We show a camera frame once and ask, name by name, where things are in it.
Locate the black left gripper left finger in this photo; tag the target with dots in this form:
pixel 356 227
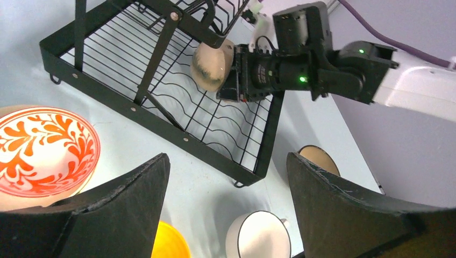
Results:
pixel 118 218

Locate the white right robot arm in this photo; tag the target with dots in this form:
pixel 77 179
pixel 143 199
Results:
pixel 362 71

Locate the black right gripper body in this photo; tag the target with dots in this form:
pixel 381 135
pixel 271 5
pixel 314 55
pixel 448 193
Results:
pixel 258 74

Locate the black wire dish rack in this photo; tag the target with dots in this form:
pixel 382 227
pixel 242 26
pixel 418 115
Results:
pixel 135 58

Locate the yellow orange bowl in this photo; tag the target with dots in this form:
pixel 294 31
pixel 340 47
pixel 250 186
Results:
pixel 169 242

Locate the beige saucer plate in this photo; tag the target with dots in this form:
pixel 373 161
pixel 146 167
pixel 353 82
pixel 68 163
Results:
pixel 21 199

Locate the tan bowl with dark rim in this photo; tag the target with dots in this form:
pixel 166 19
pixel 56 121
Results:
pixel 319 157

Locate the beige ceramic mug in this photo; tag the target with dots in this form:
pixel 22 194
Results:
pixel 210 67

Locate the white two-handled soup bowl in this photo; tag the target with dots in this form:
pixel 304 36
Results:
pixel 258 234

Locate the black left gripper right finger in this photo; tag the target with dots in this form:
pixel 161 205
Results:
pixel 338 218

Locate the orange patterned white bowl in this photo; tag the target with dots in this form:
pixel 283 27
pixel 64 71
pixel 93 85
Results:
pixel 42 149

